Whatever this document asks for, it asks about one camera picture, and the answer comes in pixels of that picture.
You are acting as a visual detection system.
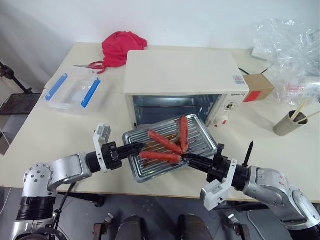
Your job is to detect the white round knob red mark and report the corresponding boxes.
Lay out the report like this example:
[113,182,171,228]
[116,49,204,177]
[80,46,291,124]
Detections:
[214,113,230,129]

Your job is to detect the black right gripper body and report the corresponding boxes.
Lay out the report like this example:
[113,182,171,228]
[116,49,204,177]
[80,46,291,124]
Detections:
[206,143,232,184]

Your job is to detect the dark rounded shape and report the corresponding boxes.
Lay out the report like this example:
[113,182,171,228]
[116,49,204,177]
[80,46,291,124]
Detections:
[116,214,149,240]

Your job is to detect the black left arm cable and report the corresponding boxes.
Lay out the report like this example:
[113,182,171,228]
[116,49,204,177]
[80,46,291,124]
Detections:
[52,181,77,229]

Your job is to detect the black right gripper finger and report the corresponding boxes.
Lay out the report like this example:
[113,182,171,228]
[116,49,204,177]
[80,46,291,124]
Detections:
[180,153,214,171]

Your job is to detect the grey metal cup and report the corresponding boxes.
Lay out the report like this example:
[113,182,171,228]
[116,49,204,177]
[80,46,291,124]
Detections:
[272,110,309,137]

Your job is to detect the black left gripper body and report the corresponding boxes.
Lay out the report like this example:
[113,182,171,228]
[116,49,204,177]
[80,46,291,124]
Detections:
[101,141,124,171]

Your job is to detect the flat white box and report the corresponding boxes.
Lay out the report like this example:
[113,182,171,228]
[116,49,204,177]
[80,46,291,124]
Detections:
[250,47,269,61]

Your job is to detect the red sausage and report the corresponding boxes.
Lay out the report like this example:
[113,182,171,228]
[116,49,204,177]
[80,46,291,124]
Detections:
[148,129,184,154]
[139,150,183,164]
[180,115,189,153]

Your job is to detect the red cloth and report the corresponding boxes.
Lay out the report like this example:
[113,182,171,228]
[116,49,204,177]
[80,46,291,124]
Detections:
[101,31,149,70]

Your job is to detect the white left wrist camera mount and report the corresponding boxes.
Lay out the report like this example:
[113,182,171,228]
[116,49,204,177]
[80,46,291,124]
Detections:
[92,123,112,174]

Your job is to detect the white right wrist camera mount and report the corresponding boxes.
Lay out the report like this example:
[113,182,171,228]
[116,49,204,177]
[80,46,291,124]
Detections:
[199,158,238,211]

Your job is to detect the black pointed strap tail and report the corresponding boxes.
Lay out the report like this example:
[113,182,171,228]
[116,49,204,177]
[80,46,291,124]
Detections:
[242,140,255,169]

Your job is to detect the clear crumpled plastic bags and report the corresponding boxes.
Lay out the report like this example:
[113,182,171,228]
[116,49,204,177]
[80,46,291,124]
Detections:
[250,17,320,107]

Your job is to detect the thin white cable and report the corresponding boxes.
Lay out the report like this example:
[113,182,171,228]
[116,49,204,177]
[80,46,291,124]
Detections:
[246,214,264,240]

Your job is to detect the brown cardboard box red label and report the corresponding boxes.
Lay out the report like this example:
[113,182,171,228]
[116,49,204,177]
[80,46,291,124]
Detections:
[242,73,276,104]

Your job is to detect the red handled scissors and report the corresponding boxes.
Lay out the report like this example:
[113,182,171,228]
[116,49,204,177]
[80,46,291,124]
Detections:
[72,60,108,75]

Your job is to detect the wooden chopstick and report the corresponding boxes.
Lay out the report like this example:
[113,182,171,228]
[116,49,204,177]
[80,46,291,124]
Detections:
[291,99,309,120]
[295,111,320,124]

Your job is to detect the cream toaster oven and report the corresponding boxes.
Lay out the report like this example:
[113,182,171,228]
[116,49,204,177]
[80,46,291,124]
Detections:
[124,49,250,129]

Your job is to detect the ribbed metal baking tray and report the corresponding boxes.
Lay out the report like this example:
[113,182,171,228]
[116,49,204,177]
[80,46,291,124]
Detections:
[122,114,218,184]

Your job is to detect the clear container with blue clips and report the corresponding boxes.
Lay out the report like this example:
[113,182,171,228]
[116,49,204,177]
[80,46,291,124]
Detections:
[41,66,102,117]

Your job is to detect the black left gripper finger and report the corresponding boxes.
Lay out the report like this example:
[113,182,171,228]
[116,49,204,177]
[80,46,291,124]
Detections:
[121,149,138,160]
[121,142,146,154]

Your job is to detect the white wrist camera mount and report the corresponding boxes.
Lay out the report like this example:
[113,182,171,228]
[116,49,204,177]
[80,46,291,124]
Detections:
[92,123,112,174]
[199,158,238,211]

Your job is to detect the black table frame bar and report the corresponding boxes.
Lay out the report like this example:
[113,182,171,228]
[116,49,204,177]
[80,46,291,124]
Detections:
[56,191,106,208]

